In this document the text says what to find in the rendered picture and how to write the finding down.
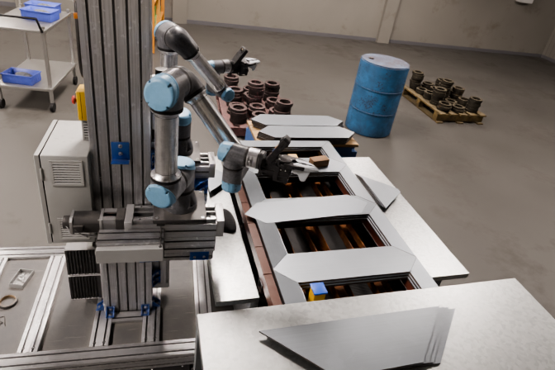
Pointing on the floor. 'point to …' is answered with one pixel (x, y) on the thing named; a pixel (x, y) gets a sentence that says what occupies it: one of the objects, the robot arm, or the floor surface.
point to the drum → (376, 95)
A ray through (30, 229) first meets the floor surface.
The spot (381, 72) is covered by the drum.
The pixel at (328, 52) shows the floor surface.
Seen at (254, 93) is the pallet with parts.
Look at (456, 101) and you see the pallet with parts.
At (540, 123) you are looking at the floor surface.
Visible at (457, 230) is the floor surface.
